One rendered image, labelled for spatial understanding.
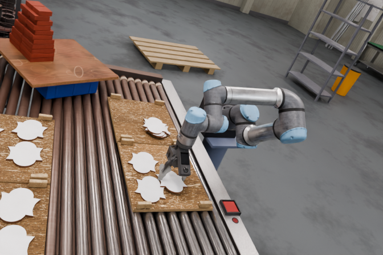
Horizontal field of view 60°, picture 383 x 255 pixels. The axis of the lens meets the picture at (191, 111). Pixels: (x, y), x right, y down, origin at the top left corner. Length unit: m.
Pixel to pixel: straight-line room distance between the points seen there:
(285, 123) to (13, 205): 1.10
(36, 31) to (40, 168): 0.75
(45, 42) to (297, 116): 1.30
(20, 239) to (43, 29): 1.07
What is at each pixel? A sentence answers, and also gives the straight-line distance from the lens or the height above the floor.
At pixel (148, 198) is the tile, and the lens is 1.35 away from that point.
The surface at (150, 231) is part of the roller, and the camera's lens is 1.29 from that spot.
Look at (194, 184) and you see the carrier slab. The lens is 1.52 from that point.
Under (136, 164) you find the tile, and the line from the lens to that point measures 1.49.
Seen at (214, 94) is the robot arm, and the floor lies 1.35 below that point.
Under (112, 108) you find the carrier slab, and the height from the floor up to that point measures 0.94.
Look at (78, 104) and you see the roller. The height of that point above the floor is 0.92.
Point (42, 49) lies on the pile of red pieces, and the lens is 1.90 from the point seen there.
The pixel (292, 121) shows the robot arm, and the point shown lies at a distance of 1.52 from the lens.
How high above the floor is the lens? 1.87
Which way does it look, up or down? 27 degrees down
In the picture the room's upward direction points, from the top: 22 degrees clockwise
